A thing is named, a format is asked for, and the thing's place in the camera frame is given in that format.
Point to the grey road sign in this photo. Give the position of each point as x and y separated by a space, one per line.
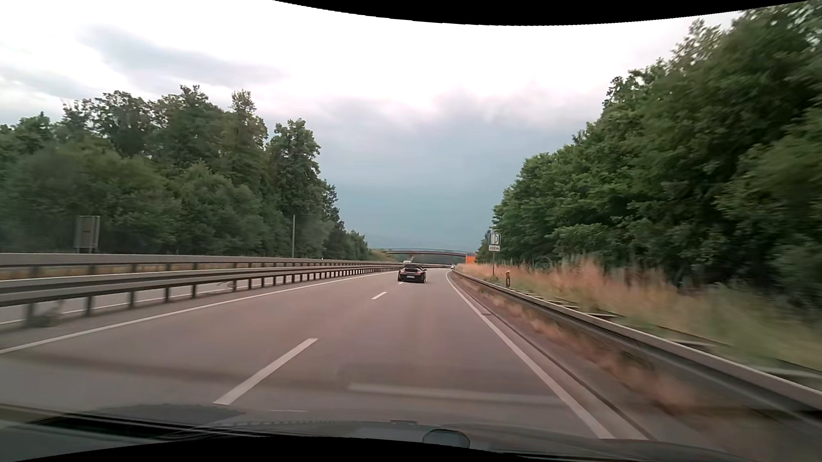
87 232

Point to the road markings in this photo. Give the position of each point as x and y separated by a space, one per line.
270 369

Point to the road sign on post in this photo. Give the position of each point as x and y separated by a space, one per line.
494 242

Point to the wood of green trees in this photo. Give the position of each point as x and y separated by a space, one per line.
128 187
717 160

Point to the dark car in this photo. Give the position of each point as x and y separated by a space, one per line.
412 272

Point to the grey asphalt road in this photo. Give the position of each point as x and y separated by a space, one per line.
403 333

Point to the concrete road bridge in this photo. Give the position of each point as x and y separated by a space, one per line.
427 253

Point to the dry grass verge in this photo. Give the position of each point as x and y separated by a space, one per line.
669 299

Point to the grey metal guard rail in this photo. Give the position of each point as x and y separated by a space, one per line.
666 346
106 282

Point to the grey pole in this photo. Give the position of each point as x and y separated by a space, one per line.
292 236

